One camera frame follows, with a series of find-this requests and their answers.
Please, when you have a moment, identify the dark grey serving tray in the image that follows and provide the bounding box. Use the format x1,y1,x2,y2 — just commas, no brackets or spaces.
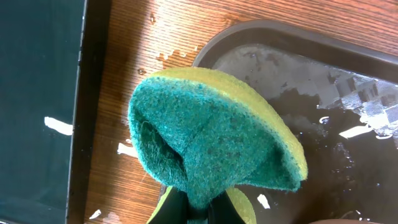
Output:
193,21,397,223

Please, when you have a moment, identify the green and yellow sponge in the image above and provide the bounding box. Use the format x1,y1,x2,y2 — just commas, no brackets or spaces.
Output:
128,67,308,223

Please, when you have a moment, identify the white plate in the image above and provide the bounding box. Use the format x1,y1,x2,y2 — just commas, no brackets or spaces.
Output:
309,219,380,224

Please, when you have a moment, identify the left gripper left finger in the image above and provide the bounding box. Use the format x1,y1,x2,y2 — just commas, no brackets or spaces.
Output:
148,187,188,224

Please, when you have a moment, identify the black rectangular sponge tray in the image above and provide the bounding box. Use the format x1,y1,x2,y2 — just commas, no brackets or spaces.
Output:
1,0,111,223

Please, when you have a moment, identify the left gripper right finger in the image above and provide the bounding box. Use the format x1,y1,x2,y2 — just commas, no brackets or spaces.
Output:
208,191,245,224

